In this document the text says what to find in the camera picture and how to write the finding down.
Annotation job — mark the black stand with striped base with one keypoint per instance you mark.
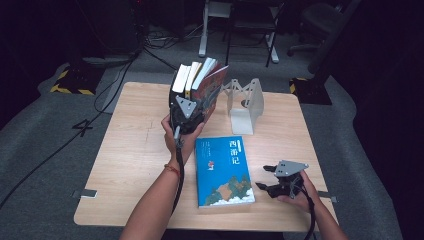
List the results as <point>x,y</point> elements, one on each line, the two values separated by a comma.
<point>328,43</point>

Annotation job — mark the black metal chair frame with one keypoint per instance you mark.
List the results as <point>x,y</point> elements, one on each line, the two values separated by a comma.
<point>230,33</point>

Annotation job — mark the white metal bookend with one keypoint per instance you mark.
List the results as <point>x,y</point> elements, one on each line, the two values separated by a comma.
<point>242,121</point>

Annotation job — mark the black cabinet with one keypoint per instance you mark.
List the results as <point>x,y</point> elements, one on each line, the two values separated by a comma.
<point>110,26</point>

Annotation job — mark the dark office chair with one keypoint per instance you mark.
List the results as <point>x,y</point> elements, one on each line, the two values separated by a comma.
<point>316,20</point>

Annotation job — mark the grey metal table bracket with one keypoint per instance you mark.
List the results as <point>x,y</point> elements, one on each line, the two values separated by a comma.
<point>85,193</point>
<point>328,196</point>

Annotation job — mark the black yellow striped base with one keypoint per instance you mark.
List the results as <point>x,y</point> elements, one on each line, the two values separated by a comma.
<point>78,81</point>

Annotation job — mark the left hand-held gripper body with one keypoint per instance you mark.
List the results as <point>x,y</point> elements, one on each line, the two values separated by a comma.
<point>186,121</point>

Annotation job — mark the yellow cover book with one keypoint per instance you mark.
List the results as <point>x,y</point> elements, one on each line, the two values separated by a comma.
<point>193,76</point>

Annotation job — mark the white desk leg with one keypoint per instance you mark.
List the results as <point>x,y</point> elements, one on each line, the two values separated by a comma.
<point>203,33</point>
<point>273,50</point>

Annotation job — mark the person's left hand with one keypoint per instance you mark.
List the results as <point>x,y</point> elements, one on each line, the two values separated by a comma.
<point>173,146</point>

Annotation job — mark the red illustrated cover book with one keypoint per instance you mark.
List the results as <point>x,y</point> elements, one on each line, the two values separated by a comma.
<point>210,91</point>

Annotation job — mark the person's right hand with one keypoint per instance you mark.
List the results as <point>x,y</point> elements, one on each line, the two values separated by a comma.
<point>308,196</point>

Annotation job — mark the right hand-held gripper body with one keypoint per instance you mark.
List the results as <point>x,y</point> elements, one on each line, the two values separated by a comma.
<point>288,186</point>

